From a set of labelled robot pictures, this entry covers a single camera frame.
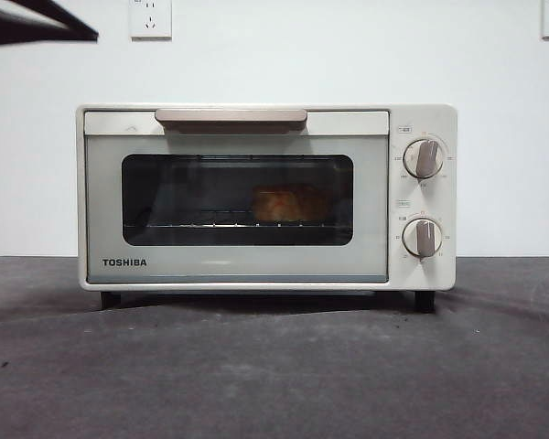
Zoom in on golden brown bread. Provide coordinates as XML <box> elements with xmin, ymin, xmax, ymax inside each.
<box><xmin>251</xmin><ymin>182</ymin><xmax>328</xmax><ymax>224</ymax></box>

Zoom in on glass oven door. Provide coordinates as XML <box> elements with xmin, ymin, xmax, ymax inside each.
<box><xmin>82</xmin><ymin>108</ymin><xmax>391</xmax><ymax>284</ymax></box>

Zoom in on cream white Toshiba toaster oven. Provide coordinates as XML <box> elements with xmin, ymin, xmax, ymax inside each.
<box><xmin>75</xmin><ymin>102</ymin><xmax>458</xmax><ymax>314</ymax></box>

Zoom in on cream temperature knob, beige grip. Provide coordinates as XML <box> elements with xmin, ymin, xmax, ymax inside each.
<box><xmin>403</xmin><ymin>139</ymin><xmax>445</xmax><ymax>179</ymax></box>

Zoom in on cream timer knob, beige grip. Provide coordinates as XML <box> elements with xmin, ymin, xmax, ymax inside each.
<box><xmin>402</xmin><ymin>218</ymin><xmax>444</xmax><ymax>258</ymax></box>

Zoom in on metal wire oven rack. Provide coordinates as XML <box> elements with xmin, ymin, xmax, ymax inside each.
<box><xmin>123</xmin><ymin>209</ymin><xmax>351</xmax><ymax>230</ymax></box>

